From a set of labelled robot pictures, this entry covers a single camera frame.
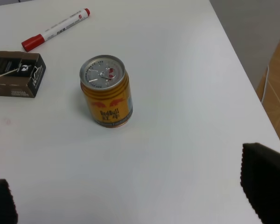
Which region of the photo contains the gold Red Bull can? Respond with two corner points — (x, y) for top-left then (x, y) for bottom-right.
(79, 55), (133, 128)

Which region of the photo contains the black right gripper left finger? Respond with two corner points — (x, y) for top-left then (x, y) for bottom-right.
(0, 179), (18, 224)

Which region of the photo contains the white cable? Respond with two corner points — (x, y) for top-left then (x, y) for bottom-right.
(260, 64), (270, 103)

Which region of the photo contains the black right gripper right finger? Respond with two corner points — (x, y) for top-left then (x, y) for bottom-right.
(240, 143), (280, 224)

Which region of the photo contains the red white marker pen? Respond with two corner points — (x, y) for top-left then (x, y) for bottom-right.
(21, 8), (91, 52)

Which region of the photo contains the brown coffee carton box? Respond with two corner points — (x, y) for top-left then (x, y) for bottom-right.
(0, 51), (46, 98)

